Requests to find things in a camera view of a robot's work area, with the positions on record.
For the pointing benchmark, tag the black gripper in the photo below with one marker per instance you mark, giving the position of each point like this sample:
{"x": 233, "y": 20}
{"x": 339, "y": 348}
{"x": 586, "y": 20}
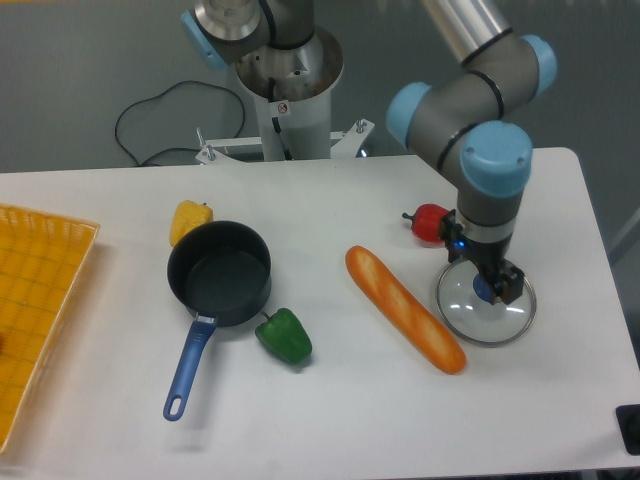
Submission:
{"x": 486, "y": 247}

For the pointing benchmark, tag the long orange baguette bread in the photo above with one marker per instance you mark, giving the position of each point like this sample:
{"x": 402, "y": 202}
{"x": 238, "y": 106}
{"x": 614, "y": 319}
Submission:
{"x": 417, "y": 324}

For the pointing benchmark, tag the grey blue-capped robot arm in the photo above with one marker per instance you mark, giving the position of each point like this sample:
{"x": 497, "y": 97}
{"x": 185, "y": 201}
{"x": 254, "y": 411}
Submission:
{"x": 458, "y": 129}

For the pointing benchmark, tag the glass lid with blue knob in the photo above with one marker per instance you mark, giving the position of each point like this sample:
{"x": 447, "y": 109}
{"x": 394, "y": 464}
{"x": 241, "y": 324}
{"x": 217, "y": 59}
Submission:
{"x": 476, "y": 321}

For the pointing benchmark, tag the red bell pepper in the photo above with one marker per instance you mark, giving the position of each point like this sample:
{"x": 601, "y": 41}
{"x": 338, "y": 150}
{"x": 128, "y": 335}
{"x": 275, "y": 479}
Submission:
{"x": 425, "y": 223}

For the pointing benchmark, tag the black object at table edge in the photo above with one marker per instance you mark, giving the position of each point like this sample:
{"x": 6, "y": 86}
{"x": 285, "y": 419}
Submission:
{"x": 628, "y": 420}

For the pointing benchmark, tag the green bell pepper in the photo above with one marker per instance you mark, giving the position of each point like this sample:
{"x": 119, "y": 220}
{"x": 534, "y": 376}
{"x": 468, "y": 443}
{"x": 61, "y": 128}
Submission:
{"x": 283, "y": 335}

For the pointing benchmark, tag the yellow bell pepper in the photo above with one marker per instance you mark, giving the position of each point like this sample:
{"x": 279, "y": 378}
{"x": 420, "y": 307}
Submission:
{"x": 188, "y": 215}

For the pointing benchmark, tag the yellow plastic basket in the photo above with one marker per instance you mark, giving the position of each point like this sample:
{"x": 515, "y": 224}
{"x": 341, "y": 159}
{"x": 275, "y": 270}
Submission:
{"x": 42, "y": 257}

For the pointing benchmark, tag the black saucepan with blue handle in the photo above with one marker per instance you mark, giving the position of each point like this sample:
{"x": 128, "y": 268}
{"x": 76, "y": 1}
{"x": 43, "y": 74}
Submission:
{"x": 221, "y": 274}

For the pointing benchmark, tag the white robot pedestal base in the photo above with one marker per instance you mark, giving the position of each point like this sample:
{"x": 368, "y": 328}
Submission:
{"x": 292, "y": 94}

